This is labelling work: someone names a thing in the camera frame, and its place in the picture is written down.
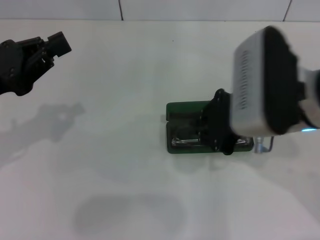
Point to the silver ribbed connector socket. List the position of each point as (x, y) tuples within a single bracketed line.
[(258, 145)]

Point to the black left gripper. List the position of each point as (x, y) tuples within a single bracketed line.
[(11, 70)]

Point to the green glasses case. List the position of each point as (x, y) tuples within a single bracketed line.
[(185, 107)]

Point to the grey black wrist camera box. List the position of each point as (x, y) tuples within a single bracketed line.
[(265, 82)]

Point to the clear white glasses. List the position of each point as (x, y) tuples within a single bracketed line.
[(182, 142)]

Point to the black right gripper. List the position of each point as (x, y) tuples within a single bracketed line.
[(218, 120)]

